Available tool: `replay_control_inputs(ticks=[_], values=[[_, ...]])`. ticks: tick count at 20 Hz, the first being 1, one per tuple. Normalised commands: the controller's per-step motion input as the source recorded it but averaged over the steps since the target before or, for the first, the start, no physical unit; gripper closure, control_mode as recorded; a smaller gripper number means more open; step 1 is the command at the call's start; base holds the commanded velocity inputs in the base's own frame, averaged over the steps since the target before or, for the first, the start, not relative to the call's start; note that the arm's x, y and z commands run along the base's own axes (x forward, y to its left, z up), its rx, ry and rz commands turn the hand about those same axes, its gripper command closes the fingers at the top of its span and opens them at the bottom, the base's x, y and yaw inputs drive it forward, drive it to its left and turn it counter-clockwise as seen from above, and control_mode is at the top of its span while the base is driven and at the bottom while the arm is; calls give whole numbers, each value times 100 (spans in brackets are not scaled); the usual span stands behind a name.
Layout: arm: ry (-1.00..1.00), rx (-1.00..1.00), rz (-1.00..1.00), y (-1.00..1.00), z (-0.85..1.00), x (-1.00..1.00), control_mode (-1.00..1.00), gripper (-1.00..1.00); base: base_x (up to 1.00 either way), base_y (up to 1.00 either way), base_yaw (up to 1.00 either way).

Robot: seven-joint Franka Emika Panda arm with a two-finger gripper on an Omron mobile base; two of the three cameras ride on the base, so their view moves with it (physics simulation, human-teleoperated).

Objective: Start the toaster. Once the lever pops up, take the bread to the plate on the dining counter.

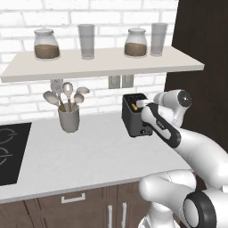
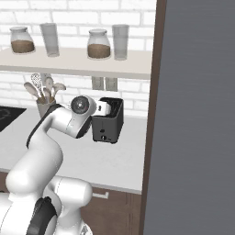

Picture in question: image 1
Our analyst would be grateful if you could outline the grey wall outlet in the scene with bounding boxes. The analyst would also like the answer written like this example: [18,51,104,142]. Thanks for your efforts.
[108,75,122,90]
[121,74,134,89]

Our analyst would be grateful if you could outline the brown drawer front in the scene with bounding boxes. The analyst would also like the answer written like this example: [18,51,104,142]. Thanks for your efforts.
[23,186,106,228]

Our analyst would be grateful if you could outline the glass jar with brown contents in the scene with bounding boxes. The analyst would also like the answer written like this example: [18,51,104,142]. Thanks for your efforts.
[123,27,149,59]
[33,28,61,61]

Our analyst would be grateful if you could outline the beige wall shelf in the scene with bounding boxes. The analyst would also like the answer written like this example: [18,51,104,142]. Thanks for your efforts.
[0,45,206,84]

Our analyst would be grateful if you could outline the silver slotted spatula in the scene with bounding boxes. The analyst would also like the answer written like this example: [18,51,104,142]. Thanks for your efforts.
[49,78,66,111]

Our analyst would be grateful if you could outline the beige wooden-handled spoon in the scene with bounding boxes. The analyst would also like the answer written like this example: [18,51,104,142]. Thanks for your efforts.
[61,82,75,112]

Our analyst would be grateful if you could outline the white cupboard door handle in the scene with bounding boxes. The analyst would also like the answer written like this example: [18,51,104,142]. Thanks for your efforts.
[120,201,128,228]
[107,204,114,228]

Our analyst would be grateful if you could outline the grey utensil pot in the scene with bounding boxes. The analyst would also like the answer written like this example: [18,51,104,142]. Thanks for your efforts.
[57,103,81,134]

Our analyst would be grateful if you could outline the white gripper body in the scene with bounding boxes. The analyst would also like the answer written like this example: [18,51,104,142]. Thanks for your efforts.
[136,99,151,109]

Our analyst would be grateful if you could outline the black toaster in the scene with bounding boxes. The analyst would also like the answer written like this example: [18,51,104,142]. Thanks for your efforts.
[121,93,154,138]

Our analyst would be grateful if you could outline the clear drinking glass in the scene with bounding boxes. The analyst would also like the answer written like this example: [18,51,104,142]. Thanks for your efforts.
[77,23,96,61]
[150,22,169,58]

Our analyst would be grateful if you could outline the white drawer handle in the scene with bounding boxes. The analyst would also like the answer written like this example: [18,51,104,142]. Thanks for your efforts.
[61,192,86,205]

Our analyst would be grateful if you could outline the black hob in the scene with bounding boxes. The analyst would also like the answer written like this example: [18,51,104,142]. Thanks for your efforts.
[0,122,33,188]

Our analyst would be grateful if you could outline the tall dark brown cabinet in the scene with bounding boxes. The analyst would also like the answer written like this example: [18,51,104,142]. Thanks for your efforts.
[163,0,228,191]

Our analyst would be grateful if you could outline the brown cupboard door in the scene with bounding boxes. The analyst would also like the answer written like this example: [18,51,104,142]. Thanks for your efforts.
[103,184,119,228]
[118,181,144,228]
[0,199,27,228]

